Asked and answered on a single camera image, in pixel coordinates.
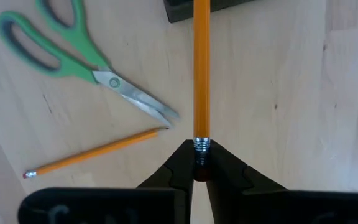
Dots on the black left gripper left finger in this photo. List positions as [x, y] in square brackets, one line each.
[172, 174]

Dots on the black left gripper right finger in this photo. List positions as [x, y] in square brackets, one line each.
[228, 177]

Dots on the orange pencil with eraser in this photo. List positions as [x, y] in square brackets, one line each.
[98, 151]
[201, 77]

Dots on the black mesh desk organizer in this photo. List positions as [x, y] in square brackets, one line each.
[179, 12]

